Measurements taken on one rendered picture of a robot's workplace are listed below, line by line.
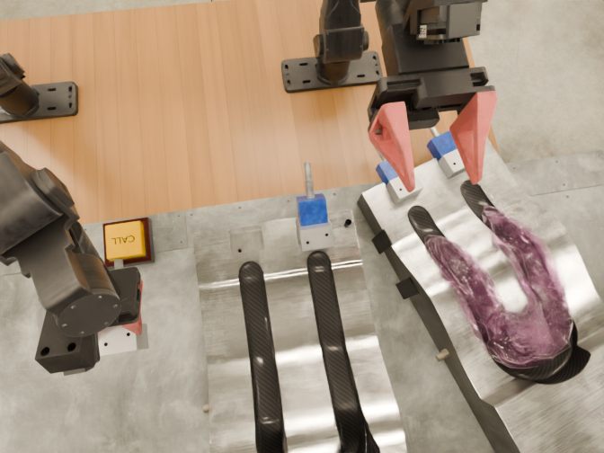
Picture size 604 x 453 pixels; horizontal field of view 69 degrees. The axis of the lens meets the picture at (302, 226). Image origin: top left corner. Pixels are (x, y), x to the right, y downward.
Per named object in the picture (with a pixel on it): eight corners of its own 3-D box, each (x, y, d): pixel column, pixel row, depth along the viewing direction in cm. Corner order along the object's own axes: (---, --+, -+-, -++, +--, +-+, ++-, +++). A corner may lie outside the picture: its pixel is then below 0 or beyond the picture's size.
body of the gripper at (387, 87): (492, 84, 40) (474, 13, 41) (383, 95, 39) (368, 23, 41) (463, 117, 46) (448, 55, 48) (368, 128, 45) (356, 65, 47)
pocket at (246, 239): (230, 232, 74) (227, 226, 70) (262, 227, 74) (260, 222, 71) (234, 259, 73) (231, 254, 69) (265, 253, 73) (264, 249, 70)
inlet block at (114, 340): (108, 265, 66) (93, 259, 61) (141, 260, 67) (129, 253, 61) (113, 354, 63) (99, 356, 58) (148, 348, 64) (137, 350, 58)
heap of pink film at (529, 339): (412, 243, 74) (427, 231, 66) (499, 199, 77) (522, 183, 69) (495, 387, 69) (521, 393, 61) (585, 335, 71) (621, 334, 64)
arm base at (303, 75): (392, 58, 81) (385, 26, 83) (285, 69, 79) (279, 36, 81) (383, 83, 89) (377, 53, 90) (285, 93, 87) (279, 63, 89)
